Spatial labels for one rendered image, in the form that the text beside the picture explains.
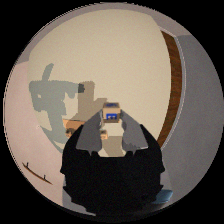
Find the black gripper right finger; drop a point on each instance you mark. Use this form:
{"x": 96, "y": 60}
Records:
{"x": 140, "y": 141}

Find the orange flat mat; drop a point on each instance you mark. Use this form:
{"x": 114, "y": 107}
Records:
{"x": 72, "y": 124}

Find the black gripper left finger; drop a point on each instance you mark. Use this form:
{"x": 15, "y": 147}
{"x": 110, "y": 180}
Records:
{"x": 83, "y": 141}

